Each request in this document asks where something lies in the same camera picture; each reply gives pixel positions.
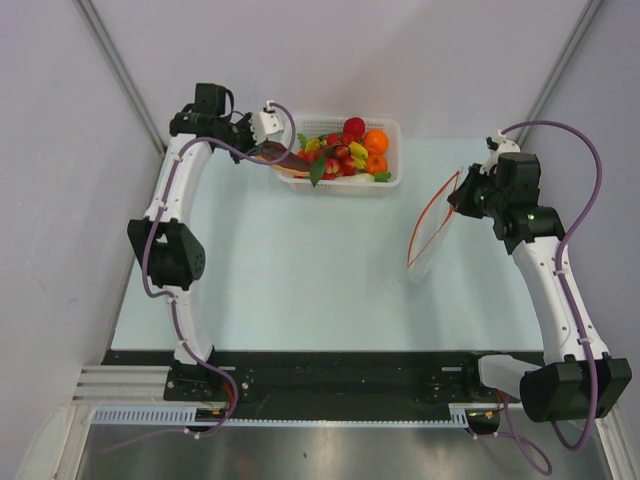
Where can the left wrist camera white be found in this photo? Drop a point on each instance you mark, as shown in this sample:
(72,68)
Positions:
(266,123)

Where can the white plastic basket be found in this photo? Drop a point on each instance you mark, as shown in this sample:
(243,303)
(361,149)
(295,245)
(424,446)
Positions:
(314,126)

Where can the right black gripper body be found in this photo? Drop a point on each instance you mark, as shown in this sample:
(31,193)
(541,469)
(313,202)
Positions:
(474,199)

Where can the white slotted cable duct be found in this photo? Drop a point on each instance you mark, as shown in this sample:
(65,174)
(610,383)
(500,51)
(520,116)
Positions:
(192,416)

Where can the red apple toy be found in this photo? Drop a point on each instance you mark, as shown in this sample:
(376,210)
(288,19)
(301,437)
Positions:
(354,126)

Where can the aluminium frame rail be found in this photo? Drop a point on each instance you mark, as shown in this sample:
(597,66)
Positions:
(121,385)

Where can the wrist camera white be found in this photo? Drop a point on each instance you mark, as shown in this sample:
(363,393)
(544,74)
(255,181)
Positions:
(266,123)
(498,144)

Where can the yellow banana bunch toy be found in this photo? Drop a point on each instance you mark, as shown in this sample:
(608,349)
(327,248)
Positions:
(340,151)

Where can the white radish toy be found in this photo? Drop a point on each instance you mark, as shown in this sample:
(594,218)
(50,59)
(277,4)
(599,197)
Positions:
(360,178)

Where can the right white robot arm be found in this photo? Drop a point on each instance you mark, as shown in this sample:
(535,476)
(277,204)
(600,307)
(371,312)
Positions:
(579,378)

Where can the red strawberry bunch toy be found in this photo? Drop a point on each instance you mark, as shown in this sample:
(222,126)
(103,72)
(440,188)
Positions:
(327,168)

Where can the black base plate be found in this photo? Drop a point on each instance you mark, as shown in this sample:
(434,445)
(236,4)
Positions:
(351,385)

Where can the clear zip top bag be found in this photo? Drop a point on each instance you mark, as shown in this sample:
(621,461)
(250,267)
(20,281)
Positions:
(430,231)

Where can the orange fruit toy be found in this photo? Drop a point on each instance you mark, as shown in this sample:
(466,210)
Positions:
(376,141)

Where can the small tangerine toy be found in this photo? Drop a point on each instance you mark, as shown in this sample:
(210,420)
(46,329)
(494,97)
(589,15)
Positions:
(376,164)

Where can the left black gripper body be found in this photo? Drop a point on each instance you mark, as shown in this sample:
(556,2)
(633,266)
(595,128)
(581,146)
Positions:
(240,135)

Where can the brown steak slice toy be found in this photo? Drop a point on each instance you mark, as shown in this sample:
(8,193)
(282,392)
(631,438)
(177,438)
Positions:
(277,156)

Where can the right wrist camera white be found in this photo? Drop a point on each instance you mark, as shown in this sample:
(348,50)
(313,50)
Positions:
(498,144)

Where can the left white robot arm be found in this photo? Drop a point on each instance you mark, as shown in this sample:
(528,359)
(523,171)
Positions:
(170,256)

